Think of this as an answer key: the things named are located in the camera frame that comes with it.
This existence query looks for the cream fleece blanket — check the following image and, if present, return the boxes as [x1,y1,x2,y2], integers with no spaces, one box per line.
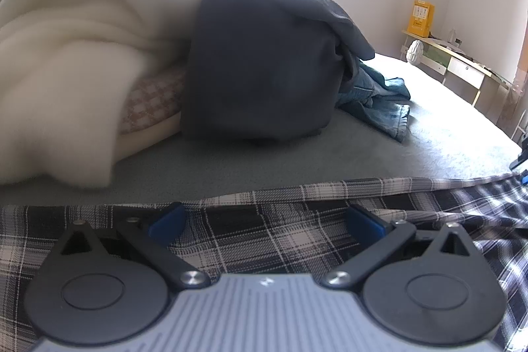
[0,0,207,190]

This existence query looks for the yellow box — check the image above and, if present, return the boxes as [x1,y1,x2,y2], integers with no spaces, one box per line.
[408,0,436,38]

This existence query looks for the blue jeans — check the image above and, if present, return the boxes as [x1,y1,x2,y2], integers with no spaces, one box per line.
[334,57,413,143]

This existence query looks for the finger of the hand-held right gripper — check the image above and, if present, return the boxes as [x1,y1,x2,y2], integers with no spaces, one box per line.
[510,138,528,185]

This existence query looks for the black white plaid shirt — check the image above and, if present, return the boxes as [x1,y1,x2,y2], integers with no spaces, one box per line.
[0,175,528,352]

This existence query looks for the checked pillow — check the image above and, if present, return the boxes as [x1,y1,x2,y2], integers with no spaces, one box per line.
[117,69,186,138]

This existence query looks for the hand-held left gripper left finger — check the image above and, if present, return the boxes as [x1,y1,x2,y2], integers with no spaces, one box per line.
[49,203,211,293]

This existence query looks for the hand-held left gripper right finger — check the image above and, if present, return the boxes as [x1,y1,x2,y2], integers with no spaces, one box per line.
[322,204,483,291]

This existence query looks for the desk with drawers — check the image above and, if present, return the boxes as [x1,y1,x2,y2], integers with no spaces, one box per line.
[402,29,520,122]

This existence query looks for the white ribbed object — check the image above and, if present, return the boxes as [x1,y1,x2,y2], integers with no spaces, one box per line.
[406,39,425,66]

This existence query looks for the dark navy garment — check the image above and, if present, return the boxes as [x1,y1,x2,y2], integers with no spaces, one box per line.
[181,0,345,144]

